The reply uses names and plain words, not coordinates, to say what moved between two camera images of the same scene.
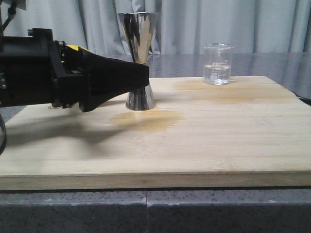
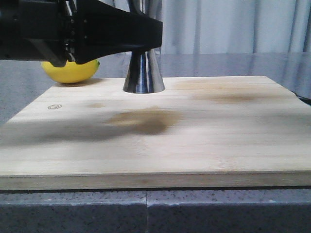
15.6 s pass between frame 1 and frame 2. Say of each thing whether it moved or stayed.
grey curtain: stayed
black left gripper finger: moved
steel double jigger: moved
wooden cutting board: stayed
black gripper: moved
